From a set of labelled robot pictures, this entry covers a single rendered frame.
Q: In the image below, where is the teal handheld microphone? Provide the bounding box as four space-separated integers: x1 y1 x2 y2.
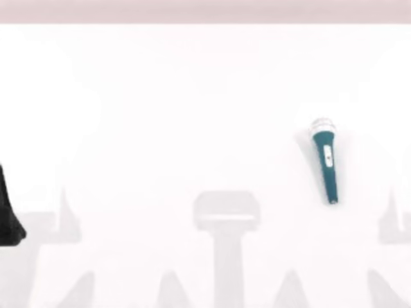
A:
308 117 340 205

